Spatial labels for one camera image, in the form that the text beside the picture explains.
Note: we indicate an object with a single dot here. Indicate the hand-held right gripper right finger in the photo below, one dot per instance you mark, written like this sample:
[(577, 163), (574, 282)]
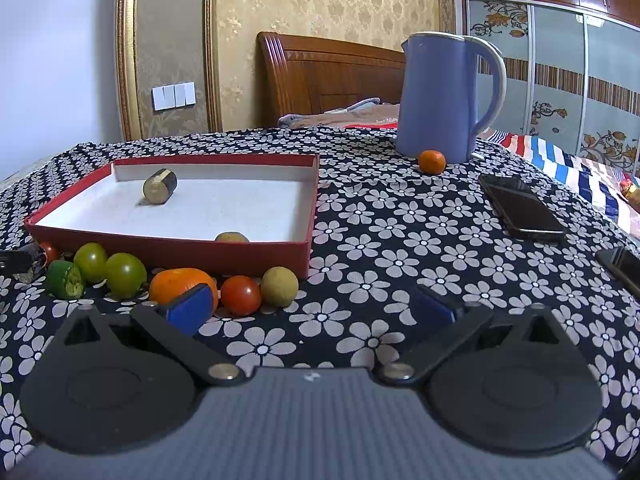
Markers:
[(432, 306)]

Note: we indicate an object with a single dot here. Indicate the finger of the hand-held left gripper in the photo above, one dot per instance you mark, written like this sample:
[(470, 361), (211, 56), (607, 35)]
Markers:
[(12, 261)]

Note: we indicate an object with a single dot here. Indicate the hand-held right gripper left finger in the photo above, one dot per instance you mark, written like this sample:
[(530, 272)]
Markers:
[(190, 308)]

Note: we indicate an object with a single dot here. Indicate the dark cylinder vegetable piece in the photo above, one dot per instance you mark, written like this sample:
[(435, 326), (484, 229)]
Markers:
[(34, 264)]

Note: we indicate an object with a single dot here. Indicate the large orange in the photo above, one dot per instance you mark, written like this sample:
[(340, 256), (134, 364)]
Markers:
[(177, 282)]

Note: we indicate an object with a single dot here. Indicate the red cherry tomato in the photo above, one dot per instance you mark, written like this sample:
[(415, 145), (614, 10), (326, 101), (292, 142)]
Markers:
[(50, 251), (241, 295)]

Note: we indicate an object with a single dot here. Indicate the green pepper piece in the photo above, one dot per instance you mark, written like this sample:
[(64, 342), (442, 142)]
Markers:
[(65, 280)]

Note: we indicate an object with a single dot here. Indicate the green tomato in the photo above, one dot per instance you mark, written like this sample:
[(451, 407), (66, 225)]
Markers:
[(125, 275), (91, 261)]

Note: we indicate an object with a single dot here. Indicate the red cardboard box tray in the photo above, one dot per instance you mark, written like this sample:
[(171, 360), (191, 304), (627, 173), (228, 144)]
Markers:
[(200, 210)]

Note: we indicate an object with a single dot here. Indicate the black floral tablecloth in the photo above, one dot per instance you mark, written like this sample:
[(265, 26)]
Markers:
[(390, 240)]

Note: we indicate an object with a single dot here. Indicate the dark cylinder piece yellow streak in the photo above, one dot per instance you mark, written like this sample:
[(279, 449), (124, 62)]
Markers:
[(160, 186)]

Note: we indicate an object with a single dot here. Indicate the black smartphone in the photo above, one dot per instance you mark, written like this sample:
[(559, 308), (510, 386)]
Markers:
[(622, 267), (522, 210)]

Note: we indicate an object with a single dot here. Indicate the small mandarin orange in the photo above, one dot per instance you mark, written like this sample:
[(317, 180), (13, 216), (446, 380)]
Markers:
[(432, 161)]

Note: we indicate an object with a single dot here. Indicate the striped blanket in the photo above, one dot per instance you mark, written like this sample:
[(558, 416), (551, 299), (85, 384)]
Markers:
[(575, 165)]

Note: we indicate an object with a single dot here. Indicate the blue electric kettle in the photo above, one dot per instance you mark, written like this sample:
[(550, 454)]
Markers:
[(437, 100)]

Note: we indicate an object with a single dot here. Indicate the crumpled clothes on bed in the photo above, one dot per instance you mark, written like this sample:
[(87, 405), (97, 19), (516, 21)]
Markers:
[(345, 116)]

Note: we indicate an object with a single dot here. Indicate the red yellow object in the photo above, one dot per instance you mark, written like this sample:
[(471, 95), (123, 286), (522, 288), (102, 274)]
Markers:
[(630, 187)]

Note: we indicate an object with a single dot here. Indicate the wooden bed headboard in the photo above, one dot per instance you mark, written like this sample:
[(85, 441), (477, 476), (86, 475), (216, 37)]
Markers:
[(330, 75)]

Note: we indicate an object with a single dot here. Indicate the floral sliding door wardrobe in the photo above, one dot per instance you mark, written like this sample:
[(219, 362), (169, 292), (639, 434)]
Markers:
[(560, 60)]

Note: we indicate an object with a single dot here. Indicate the white wall switch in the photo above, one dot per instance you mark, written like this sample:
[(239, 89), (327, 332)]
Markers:
[(185, 94), (163, 97)]

